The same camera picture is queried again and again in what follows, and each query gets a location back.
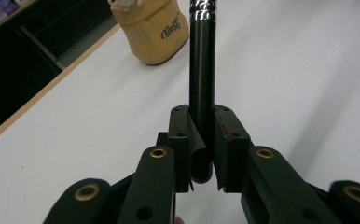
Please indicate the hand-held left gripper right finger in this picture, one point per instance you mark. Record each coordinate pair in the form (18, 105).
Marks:
(231, 149)

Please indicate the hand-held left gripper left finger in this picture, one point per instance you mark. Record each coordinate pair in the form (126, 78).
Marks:
(181, 146)

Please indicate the black silver ferrule makeup brush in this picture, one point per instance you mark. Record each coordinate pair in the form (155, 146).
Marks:
(201, 77)

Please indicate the yellow ceramic bear pot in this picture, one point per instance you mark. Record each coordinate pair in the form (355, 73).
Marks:
(150, 37)

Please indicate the white table cover sheet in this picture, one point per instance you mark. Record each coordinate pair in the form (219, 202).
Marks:
(277, 77)

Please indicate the wooden table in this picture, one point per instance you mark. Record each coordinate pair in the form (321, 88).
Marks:
(44, 91)

